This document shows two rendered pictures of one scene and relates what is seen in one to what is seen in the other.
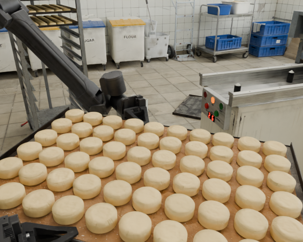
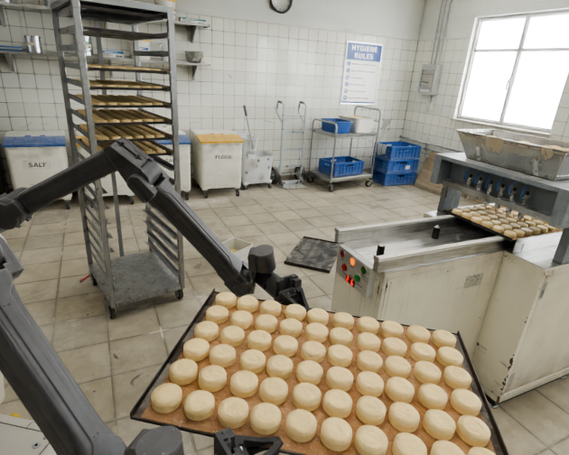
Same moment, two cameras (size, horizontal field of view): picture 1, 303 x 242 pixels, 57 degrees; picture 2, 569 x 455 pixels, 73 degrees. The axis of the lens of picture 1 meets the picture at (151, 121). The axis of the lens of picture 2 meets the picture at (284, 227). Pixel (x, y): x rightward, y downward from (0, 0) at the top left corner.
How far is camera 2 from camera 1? 0.30 m
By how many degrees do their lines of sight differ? 9
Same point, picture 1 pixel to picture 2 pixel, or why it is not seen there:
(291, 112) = (440, 275)
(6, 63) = not seen: hidden behind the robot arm
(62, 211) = (264, 421)
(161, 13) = (263, 126)
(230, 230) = (421, 431)
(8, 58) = not seen: hidden behind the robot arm
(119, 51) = (208, 174)
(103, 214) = (303, 422)
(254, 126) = (401, 293)
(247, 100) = (394, 264)
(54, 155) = (228, 355)
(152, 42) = (251, 164)
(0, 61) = not seen: hidden behind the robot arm
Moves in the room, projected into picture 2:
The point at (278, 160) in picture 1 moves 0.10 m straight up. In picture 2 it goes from (451, 353) to (461, 313)
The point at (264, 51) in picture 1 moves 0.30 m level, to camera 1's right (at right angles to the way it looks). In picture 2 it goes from (391, 178) to (410, 179)
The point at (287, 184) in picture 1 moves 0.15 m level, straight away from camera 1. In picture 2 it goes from (464, 381) to (466, 337)
